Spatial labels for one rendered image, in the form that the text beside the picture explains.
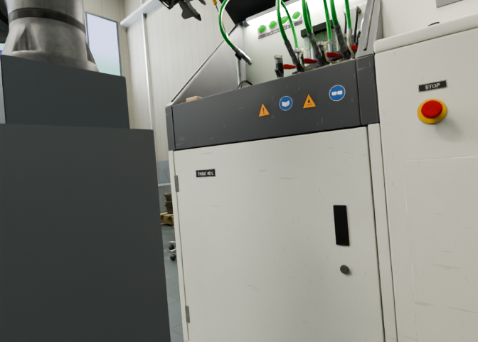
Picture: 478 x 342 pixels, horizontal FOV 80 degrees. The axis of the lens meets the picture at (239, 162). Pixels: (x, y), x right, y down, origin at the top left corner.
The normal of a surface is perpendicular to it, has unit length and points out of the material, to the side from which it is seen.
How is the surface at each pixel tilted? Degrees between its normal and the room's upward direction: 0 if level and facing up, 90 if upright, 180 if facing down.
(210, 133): 90
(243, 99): 90
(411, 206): 90
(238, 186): 90
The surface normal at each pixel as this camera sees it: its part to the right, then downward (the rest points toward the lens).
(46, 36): 0.40, -0.34
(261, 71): -0.55, 0.04
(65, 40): 0.72, -0.36
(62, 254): 0.75, -0.06
